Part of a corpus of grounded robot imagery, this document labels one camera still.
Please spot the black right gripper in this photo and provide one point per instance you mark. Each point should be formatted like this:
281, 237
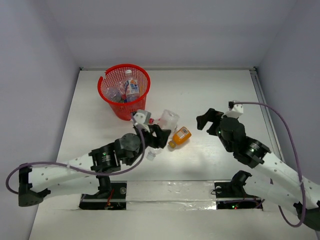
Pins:
211, 115

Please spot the colourful label blue cap bottle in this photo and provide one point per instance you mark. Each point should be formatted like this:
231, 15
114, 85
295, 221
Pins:
112, 94

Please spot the white orange label bottle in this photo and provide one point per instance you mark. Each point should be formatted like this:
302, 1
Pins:
131, 87

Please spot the red label cola bottle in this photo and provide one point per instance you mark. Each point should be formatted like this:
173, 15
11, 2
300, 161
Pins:
153, 121

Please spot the aluminium rail on right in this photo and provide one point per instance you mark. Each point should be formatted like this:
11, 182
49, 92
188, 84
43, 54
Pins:
275, 145

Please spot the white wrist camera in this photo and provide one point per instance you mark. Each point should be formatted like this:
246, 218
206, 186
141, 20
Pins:
235, 109
141, 118

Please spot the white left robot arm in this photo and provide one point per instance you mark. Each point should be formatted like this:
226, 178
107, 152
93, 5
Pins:
88, 174

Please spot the red mesh plastic bin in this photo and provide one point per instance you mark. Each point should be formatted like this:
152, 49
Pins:
115, 74

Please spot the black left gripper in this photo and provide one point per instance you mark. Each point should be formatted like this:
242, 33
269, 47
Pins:
155, 135

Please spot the orange juice bottle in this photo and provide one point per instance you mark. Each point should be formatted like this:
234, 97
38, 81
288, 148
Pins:
179, 138

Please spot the green label clear bottle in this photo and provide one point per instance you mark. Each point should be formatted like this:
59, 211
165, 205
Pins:
121, 87

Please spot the large clear plastic bottle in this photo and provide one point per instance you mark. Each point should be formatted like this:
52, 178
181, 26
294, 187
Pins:
168, 121

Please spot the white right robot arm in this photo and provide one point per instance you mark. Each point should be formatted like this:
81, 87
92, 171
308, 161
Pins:
295, 193

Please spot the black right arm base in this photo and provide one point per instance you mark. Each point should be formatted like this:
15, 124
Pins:
230, 195

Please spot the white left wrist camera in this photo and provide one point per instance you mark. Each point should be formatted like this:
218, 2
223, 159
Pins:
141, 118

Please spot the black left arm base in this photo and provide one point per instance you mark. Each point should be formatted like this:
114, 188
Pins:
110, 195

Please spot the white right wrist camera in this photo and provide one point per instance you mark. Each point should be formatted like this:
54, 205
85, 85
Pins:
235, 109

